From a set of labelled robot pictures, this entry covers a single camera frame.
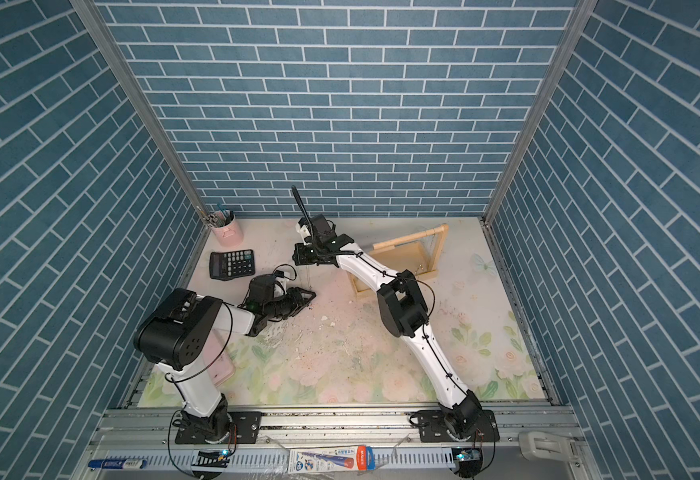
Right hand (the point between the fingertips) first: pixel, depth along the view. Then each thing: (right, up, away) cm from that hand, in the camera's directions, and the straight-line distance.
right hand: (294, 257), depth 96 cm
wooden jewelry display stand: (+43, +1, +15) cm, 46 cm away
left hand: (+9, -13, -2) cm, 16 cm away
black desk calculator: (-26, -3, +7) cm, 27 cm away
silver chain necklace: (+3, -7, +9) cm, 12 cm away
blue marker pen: (-34, -46, -28) cm, 64 cm away
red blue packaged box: (+15, -46, -27) cm, 56 cm away
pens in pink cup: (-30, +14, +11) cm, 34 cm away
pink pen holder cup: (-25, +8, +10) cm, 28 cm away
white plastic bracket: (+64, -43, -27) cm, 82 cm away
